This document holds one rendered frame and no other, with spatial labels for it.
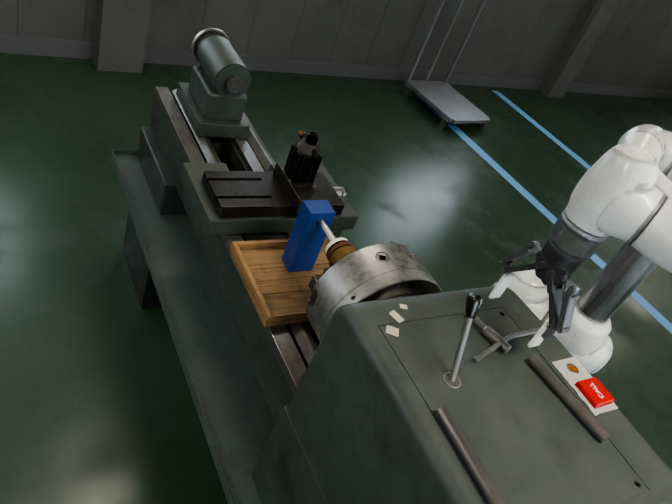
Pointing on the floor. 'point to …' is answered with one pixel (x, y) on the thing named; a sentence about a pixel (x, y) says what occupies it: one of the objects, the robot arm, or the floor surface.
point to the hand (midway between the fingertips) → (515, 317)
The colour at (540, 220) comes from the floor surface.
